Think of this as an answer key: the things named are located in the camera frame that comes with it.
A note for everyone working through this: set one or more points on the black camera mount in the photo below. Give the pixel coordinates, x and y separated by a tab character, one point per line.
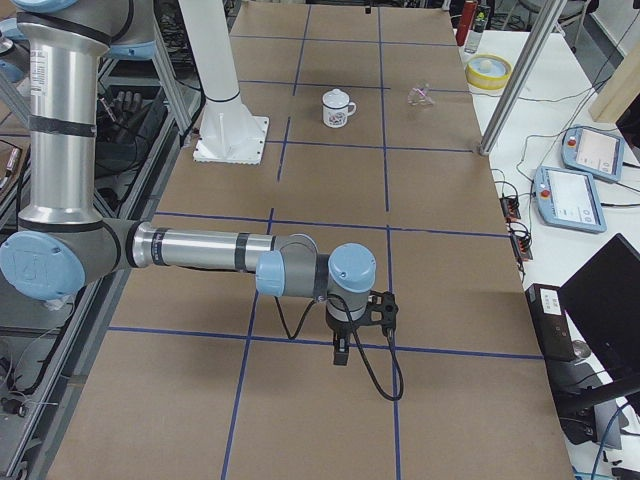
381	311

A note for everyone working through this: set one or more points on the right black connector block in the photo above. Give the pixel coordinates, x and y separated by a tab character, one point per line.
521	245

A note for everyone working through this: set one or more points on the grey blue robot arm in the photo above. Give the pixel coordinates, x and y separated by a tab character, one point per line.
63	243
68	39

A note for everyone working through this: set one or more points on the near blue teach pendant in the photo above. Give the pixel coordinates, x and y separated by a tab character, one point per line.
568	199

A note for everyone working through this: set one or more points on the yellow rimmed bowl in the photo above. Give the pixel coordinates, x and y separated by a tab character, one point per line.
488	72

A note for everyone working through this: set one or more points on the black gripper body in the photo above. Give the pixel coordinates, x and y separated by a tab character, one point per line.
341	330

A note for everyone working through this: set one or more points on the black connector block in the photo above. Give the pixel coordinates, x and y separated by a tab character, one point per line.
510	207
521	245

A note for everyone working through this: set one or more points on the clear glass funnel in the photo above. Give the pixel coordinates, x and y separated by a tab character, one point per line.
420	95

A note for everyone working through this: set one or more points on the white ceramic lid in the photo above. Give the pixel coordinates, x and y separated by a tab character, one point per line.
335	99

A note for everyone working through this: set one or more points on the white enamel mug blue rim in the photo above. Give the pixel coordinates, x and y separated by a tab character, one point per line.
337	118

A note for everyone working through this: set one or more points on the red spray can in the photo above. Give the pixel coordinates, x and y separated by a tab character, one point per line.
466	18

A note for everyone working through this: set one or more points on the white pedestal column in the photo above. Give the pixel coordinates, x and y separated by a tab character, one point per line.
228	132

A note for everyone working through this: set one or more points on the far blue teach pendant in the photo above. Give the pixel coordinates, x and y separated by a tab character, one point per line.
594	151

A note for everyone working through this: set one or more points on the wooden board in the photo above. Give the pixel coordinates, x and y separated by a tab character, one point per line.
620	90

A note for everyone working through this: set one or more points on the left black connector block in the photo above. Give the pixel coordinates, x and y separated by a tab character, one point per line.
510	207

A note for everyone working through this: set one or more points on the blue teach pendant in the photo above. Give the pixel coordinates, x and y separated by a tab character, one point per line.
568	199
594	151

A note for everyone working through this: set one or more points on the grey aluminium post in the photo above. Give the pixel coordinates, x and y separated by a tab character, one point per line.
547	18

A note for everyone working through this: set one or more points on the black monitor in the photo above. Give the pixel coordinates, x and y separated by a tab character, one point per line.
602	300

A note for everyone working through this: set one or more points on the black device with label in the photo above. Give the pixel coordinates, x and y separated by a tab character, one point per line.
550	323

